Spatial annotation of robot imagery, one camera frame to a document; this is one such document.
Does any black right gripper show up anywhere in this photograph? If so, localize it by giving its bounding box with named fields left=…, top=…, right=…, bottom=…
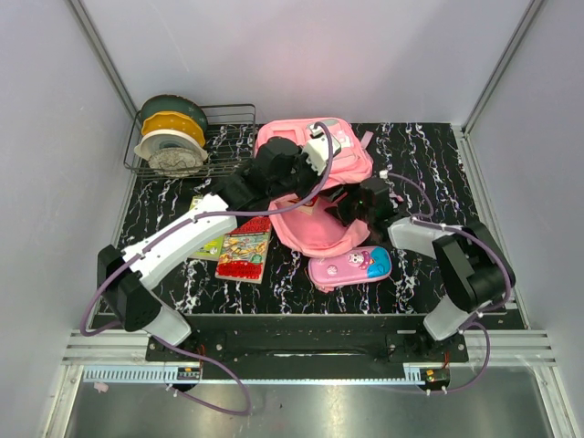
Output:
left=317, top=175, right=373, bottom=228

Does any red white book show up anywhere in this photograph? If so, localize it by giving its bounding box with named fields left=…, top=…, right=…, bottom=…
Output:
left=294, top=194, right=336, bottom=215

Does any pink student backpack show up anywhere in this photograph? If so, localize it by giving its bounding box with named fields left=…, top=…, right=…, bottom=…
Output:
left=254, top=118, right=373, bottom=258

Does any red treehouse book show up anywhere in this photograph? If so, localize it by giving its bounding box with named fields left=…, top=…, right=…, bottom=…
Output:
left=215, top=216, right=272, bottom=284

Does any green book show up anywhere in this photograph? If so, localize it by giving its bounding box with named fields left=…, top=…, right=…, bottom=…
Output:
left=187, top=194, right=228, bottom=262

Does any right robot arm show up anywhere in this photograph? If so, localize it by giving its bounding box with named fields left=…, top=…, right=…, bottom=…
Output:
left=320, top=177, right=516, bottom=362

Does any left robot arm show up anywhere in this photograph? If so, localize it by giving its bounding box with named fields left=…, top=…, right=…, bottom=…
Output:
left=97, top=133, right=340, bottom=361

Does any pink cat pencil case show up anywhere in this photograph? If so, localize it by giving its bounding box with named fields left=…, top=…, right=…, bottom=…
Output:
left=308, top=245, right=392, bottom=293

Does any speckled grey plate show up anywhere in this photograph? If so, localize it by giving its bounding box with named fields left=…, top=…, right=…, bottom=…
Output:
left=148, top=148, right=205, bottom=178

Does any white plate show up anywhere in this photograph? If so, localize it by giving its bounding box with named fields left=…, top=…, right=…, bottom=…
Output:
left=134, top=130, right=208, bottom=161

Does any yellow plate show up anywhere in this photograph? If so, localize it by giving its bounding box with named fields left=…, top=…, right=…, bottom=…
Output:
left=141, top=111, right=206, bottom=147

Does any dark green plate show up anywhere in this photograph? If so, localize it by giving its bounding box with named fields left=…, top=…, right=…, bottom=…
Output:
left=139, top=94, right=209, bottom=133

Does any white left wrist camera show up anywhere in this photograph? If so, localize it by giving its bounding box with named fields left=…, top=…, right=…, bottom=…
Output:
left=303, top=123, right=341, bottom=175

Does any wire dish rack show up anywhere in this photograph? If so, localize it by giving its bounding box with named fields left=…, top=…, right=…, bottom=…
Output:
left=123, top=103, right=257, bottom=180

